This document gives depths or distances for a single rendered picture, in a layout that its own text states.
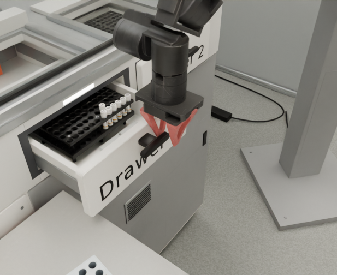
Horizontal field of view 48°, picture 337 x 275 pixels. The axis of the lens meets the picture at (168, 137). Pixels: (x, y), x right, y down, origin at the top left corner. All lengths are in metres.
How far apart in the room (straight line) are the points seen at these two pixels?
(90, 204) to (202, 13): 0.36
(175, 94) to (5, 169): 0.33
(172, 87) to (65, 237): 0.35
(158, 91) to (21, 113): 0.24
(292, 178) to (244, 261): 0.50
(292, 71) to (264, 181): 0.85
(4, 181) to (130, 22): 0.36
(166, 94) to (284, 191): 1.30
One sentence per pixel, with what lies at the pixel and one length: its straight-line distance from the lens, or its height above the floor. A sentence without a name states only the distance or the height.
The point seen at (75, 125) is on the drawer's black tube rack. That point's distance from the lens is 0.75.
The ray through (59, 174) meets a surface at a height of 0.86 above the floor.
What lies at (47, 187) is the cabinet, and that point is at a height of 0.77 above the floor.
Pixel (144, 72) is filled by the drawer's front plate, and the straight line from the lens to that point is 0.88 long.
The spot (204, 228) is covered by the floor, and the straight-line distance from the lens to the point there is 1.68.
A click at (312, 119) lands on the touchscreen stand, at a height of 0.40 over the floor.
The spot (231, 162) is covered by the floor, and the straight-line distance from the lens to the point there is 1.96.
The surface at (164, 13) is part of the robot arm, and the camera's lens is 0.57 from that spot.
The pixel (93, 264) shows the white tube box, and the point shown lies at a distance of 0.67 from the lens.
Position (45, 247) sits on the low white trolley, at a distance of 0.75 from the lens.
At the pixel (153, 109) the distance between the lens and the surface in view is 0.63.
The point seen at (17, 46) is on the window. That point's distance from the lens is 0.67.
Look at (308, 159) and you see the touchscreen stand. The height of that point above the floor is 0.16.
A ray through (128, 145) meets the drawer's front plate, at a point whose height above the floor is 0.91.
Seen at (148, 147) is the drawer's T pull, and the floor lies 0.91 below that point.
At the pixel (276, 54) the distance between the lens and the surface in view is 2.45.
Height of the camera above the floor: 1.36
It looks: 41 degrees down
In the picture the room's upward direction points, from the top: straight up
